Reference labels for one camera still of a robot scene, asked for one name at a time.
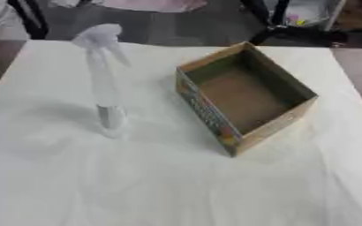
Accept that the white bag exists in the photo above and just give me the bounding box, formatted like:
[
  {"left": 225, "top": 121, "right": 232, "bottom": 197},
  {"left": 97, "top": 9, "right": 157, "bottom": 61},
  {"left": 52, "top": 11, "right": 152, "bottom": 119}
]
[{"left": 276, "top": 0, "right": 348, "bottom": 32}]

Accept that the open tan cardboard box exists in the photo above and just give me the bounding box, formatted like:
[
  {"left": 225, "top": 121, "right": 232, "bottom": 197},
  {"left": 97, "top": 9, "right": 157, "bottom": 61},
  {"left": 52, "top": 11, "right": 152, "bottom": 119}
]
[{"left": 175, "top": 41, "right": 321, "bottom": 158}]

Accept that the black tripod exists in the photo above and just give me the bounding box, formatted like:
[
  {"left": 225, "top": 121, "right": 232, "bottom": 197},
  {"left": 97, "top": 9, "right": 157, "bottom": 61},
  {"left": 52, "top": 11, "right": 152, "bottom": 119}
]
[{"left": 239, "top": 0, "right": 350, "bottom": 47}]

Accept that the white spray bottle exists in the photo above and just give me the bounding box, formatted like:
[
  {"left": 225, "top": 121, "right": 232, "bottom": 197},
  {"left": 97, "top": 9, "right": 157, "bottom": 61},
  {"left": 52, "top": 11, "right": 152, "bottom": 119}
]
[{"left": 70, "top": 23, "right": 133, "bottom": 139}]

